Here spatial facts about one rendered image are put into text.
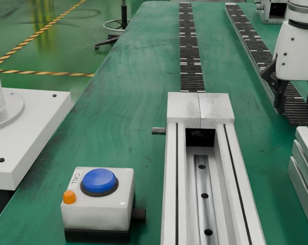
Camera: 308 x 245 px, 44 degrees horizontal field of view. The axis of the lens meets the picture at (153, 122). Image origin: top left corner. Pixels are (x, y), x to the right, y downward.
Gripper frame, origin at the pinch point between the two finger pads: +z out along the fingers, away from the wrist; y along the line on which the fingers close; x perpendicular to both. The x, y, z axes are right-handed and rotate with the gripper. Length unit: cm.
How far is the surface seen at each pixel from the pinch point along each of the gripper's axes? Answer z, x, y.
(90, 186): -3.2, 30.8, 33.1
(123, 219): -0.2, 33.0, 28.9
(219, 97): -5.5, 10.0, 15.8
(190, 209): -0.5, 31.2, 21.1
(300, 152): -2.1, 20.5, 5.3
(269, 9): -1, -76, -11
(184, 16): 1, -71, 20
